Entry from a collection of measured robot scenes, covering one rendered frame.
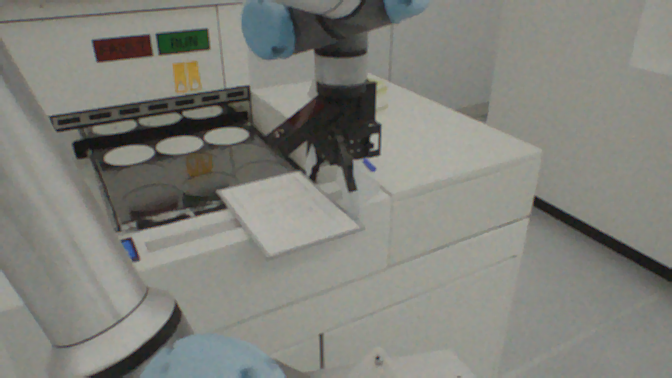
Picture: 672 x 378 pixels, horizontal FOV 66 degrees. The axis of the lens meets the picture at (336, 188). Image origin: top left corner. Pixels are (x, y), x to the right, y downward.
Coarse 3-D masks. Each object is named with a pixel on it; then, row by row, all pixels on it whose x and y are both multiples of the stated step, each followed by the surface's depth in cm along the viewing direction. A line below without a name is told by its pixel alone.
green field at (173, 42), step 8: (184, 32) 116; (192, 32) 117; (200, 32) 118; (160, 40) 114; (168, 40) 115; (176, 40) 116; (184, 40) 117; (192, 40) 118; (200, 40) 119; (160, 48) 115; (168, 48) 116; (176, 48) 117; (184, 48) 118; (192, 48) 119; (200, 48) 119
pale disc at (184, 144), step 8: (184, 136) 120; (160, 144) 116; (168, 144) 116; (176, 144) 116; (184, 144) 116; (192, 144) 116; (200, 144) 116; (168, 152) 112; (176, 152) 112; (184, 152) 112
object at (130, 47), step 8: (112, 40) 110; (120, 40) 110; (128, 40) 111; (136, 40) 112; (144, 40) 113; (96, 48) 109; (104, 48) 109; (112, 48) 110; (120, 48) 111; (128, 48) 112; (136, 48) 113; (144, 48) 113; (104, 56) 110; (112, 56) 111; (120, 56) 112; (128, 56) 112
